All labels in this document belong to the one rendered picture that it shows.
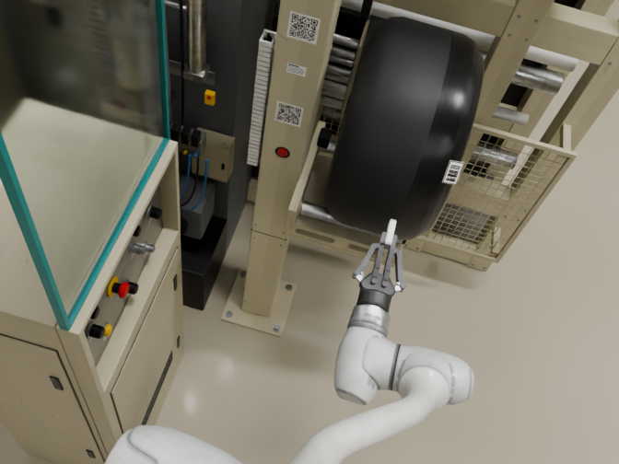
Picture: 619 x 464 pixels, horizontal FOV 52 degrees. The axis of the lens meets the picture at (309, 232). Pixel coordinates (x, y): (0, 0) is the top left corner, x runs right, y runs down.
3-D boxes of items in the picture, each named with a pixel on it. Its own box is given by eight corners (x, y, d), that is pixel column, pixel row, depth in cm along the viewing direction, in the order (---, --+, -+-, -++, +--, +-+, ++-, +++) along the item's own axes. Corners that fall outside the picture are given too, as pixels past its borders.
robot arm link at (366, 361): (344, 337, 149) (401, 349, 146) (329, 402, 142) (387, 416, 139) (342, 320, 140) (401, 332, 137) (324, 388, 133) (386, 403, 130)
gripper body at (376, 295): (393, 310, 142) (401, 273, 147) (356, 299, 143) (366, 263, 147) (386, 320, 149) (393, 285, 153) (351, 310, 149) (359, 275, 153)
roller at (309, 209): (297, 213, 202) (296, 214, 197) (300, 199, 201) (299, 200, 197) (403, 243, 201) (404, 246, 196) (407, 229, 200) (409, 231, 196)
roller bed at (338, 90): (289, 98, 225) (300, 29, 201) (299, 72, 234) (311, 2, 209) (343, 114, 225) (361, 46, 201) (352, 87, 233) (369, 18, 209)
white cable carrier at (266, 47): (246, 163, 199) (258, 40, 160) (251, 152, 202) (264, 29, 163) (260, 168, 199) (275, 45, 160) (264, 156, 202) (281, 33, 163)
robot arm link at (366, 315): (350, 321, 139) (356, 296, 142) (344, 333, 147) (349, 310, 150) (390, 333, 139) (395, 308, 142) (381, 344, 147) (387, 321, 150)
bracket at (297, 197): (284, 227, 200) (287, 209, 192) (314, 139, 223) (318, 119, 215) (294, 230, 200) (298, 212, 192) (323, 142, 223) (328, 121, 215)
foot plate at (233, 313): (220, 319, 272) (220, 317, 270) (239, 268, 288) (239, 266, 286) (280, 337, 272) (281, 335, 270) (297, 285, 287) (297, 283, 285)
